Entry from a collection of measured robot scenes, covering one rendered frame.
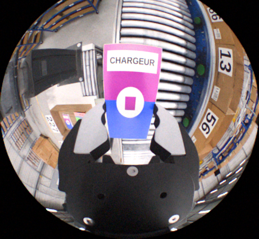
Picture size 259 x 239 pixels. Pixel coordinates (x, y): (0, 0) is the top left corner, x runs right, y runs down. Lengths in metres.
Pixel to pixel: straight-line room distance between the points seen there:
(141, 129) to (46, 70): 0.38
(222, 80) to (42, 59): 0.82
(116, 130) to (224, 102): 0.53
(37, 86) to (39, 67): 0.07
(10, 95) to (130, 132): 0.36
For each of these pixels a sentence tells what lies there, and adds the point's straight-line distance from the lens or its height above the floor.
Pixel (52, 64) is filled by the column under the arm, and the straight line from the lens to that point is 0.41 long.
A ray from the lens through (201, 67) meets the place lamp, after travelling 0.58.
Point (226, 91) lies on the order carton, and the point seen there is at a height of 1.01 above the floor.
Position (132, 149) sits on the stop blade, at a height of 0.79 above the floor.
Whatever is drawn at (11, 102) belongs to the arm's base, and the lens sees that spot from 0.33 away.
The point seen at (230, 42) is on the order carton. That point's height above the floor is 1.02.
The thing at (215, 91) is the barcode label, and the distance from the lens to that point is 0.58.
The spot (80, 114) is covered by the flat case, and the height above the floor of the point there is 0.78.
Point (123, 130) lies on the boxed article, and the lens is 0.15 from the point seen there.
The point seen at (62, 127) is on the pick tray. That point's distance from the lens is 0.88.
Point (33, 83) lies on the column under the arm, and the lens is 0.35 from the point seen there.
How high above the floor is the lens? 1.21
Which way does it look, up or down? 60 degrees down
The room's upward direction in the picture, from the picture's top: 180 degrees counter-clockwise
